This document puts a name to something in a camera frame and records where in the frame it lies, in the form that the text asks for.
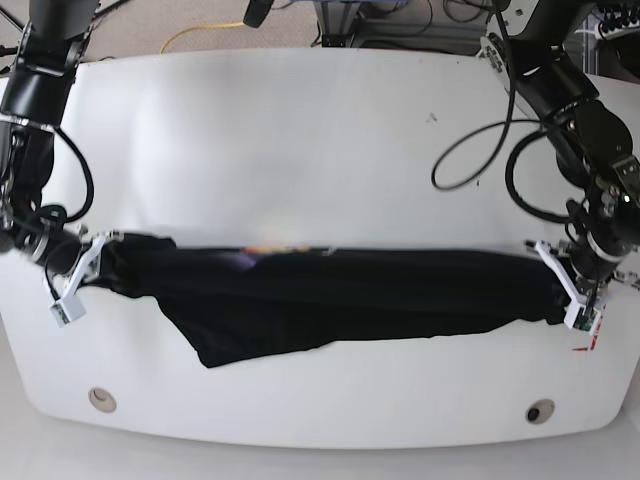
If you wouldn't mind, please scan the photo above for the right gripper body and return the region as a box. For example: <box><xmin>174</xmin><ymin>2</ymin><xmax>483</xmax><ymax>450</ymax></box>
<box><xmin>19</xmin><ymin>227</ymin><xmax>123</xmax><ymax>288</ymax></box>

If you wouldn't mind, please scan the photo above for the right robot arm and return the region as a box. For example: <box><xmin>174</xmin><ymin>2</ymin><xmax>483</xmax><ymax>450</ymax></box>
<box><xmin>1</xmin><ymin>1</ymin><xmax>100</xmax><ymax>279</ymax></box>

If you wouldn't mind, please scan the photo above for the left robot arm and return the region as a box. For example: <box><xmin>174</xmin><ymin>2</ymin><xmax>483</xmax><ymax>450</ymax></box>
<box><xmin>481</xmin><ymin>1</ymin><xmax>639</xmax><ymax>297</ymax></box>

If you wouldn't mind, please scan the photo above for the red tape rectangle marking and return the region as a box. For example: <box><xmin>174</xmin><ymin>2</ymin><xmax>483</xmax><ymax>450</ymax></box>
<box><xmin>573</xmin><ymin>305</ymin><xmax>606</xmax><ymax>352</ymax></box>

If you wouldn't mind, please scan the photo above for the table cable grommet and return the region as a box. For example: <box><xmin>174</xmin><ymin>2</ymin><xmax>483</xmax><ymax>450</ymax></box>
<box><xmin>525</xmin><ymin>399</ymin><xmax>555</xmax><ymax>425</ymax></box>
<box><xmin>88</xmin><ymin>387</ymin><xmax>117</xmax><ymax>414</ymax></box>

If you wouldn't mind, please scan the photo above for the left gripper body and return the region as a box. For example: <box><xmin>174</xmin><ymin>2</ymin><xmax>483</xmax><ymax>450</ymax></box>
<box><xmin>524</xmin><ymin>237</ymin><xmax>639</xmax><ymax>299</ymax></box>

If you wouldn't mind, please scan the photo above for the yellow cable on floor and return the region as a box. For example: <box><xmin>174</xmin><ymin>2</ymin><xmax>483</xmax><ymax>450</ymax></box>
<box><xmin>160</xmin><ymin>22</ymin><xmax>247</xmax><ymax>54</ymax></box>

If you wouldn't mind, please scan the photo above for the white power strip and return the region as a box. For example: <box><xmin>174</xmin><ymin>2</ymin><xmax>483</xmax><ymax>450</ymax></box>
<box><xmin>595</xmin><ymin>10</ymin><xmax>639</xmax><ymax>40</ymax></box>

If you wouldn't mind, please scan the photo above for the aluminium frame stand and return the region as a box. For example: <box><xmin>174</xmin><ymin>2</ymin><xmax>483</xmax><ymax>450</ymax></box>
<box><xmin>313</xmin><ymin>1</ymin><xmax>363</xmax><ymax>48</ymax></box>

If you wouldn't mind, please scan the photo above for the left table cable grommet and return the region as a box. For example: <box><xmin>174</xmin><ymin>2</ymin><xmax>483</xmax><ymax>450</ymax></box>
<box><xmin>88</xmin><ymin>387</ymin><xmax>117</xmax><ymax>414</ymax></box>

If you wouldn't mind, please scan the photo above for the right table cable grommet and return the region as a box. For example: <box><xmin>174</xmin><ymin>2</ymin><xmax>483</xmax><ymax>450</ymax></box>
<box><xmin>525</xmin><ymin>399</ymin><xmax>555</xmax><ymax>425</ymax></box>

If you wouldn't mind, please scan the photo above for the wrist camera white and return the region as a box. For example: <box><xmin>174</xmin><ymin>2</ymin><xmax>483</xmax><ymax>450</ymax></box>
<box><xmin>534</xmin><ymin>241</ymin><xmax>606</xmax><ymax>336</ymax></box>
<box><xmin>42</xmin><ymin>232</ymin><xmax>110</xmax><ymax>327</ymax></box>

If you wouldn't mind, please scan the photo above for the black graphic T-shirt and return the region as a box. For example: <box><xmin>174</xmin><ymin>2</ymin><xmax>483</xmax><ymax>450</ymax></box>
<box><xmin>96</xmin><ymin>233</ymin><xmax>569</xmax><ymax>369</ymax></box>

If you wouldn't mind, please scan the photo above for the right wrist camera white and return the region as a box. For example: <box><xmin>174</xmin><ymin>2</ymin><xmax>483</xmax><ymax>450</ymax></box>
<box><xmin>42</xmin><ymin>232</ymin><xmax>110</xmax><ymax>327</ymax></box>

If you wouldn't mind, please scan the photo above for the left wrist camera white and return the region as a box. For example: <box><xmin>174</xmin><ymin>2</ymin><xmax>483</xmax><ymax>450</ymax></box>
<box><xmin>534</xmin><ymin>241</ymin><xmax>606</xmax><ymax>336</ymax></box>

